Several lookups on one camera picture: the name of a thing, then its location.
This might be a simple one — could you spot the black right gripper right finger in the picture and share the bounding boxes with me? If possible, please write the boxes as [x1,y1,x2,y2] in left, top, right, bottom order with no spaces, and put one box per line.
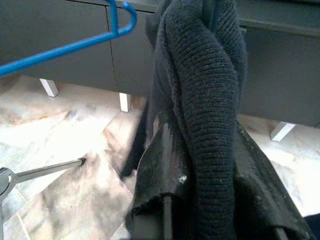
[233,121,313,240]

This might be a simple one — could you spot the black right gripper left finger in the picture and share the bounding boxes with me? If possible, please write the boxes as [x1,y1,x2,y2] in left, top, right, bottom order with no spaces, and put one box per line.
[126,114,196,240]

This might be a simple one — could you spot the black printed T-shirt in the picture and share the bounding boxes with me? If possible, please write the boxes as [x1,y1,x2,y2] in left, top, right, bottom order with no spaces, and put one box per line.
[119,0,250,240]

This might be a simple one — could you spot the blue plastic hanger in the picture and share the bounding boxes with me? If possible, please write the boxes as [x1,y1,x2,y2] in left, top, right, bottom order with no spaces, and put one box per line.
[0,0,138,79]

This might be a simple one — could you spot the silver metal clothes rack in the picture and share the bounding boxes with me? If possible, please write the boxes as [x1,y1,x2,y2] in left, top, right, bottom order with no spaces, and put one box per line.
[0,156,89,240]

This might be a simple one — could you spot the black television console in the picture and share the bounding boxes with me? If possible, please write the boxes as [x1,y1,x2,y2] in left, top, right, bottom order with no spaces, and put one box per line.
[0,0,320,143]

